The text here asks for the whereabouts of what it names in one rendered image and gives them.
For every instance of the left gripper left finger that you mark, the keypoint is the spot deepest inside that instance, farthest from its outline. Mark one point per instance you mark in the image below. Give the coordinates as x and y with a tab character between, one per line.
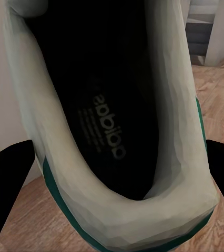
15	163

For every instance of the gym shoe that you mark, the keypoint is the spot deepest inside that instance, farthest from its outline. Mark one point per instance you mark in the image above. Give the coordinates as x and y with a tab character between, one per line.
106	93

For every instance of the stairs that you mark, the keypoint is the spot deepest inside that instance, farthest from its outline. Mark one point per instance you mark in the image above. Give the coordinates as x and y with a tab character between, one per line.
201	16

